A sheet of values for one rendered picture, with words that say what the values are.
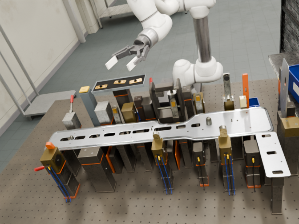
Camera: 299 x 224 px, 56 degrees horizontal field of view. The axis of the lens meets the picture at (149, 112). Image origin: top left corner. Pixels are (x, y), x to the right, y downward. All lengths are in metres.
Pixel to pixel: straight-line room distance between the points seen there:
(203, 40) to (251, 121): 0.73
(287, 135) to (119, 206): 1.01
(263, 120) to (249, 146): 0.20
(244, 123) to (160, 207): 0.67
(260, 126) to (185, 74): 0.86
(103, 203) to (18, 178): 0.79
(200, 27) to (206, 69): 0.34
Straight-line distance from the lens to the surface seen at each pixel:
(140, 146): 1.73
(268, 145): 1.52
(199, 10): 1.95
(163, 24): 1.45
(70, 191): 1.92
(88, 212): 1.85
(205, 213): 1.64
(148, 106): 1.80
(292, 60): 2.14
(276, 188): 1.47
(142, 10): 1.42
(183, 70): 2.25
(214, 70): 2.24
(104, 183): 1.82
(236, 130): 1.61
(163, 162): 1.57
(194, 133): 1.62
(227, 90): 1.72
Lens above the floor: 2.07
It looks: 35 degrees down
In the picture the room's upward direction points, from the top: 17 degrees counter-clockwise
